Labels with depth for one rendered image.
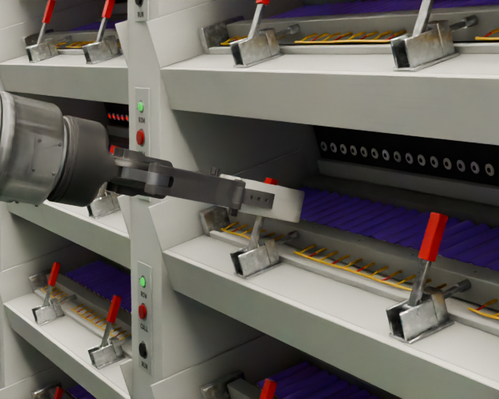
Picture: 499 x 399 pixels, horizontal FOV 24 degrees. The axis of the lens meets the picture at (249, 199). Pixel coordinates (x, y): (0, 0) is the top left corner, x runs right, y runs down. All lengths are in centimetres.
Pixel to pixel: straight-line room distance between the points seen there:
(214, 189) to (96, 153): 11
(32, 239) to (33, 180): 97
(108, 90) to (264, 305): 46
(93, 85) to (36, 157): 50
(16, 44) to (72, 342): 52
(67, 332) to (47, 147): 75
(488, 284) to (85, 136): 35
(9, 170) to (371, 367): 33
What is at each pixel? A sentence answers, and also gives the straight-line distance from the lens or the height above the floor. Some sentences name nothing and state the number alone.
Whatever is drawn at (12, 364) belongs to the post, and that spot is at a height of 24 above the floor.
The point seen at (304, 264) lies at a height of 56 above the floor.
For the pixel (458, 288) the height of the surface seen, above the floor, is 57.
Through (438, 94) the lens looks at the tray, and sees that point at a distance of 78.
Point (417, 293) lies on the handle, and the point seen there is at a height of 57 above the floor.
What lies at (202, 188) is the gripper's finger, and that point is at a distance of 98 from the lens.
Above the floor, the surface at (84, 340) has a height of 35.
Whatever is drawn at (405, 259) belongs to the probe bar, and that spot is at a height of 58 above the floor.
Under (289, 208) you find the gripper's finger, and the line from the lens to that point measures 106.
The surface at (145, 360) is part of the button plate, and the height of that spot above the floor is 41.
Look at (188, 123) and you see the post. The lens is 123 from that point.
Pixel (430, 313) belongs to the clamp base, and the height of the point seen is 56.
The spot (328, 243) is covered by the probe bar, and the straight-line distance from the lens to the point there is 104.
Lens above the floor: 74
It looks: 7 degrees down
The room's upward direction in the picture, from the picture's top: straight up
